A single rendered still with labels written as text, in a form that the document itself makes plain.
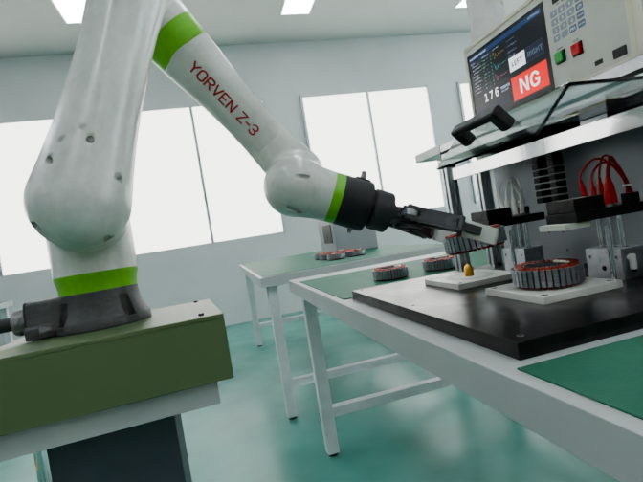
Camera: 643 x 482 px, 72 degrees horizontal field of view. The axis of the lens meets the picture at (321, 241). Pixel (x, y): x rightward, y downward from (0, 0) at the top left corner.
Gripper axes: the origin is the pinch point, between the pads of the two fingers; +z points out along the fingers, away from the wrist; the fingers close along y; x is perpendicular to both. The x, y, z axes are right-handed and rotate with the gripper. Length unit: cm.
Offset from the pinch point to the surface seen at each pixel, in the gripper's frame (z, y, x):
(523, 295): 5.5, -11.8, 9.3
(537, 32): 2.9, -1.6, -42.2
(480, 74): 0.9, 17.4, -41.7
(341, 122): 5, 463, -188
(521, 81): 5.2, 5.2, -35.6
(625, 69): 8.8, -19.9, -27.3
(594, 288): 14.6, -15.2, 5.5
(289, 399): -7, 153, 76
